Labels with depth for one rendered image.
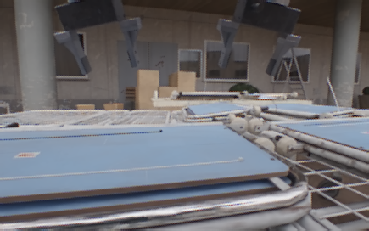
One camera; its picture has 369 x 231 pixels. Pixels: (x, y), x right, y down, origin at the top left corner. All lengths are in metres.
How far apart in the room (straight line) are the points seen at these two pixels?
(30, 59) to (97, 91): 2.38
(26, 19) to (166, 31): 3.66
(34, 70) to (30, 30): 0.74
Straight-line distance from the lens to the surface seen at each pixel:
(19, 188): 0.37
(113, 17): 0.46
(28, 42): 4.67
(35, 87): 4.57
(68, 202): 0.35
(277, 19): 0.49
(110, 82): 6.38
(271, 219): 0.32
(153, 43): 6.45
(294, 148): 0.68
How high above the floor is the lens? 0.69
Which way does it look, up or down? 7 degrees down
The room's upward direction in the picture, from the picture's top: straight up
